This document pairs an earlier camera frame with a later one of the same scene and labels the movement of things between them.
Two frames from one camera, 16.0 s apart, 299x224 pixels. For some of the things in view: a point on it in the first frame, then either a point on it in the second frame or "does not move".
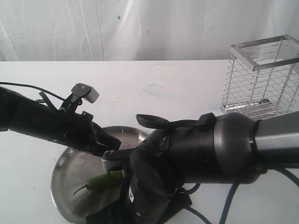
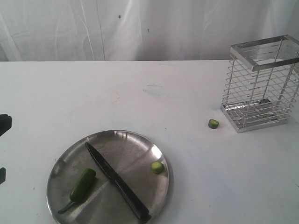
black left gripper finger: [111, 143] -> [5, 123]
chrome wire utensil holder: [262, 80] does not move
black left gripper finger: [97, 150] -> [3, 175]
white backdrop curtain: [111, 30] does not move
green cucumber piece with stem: [103, 180] -> [81, 188]
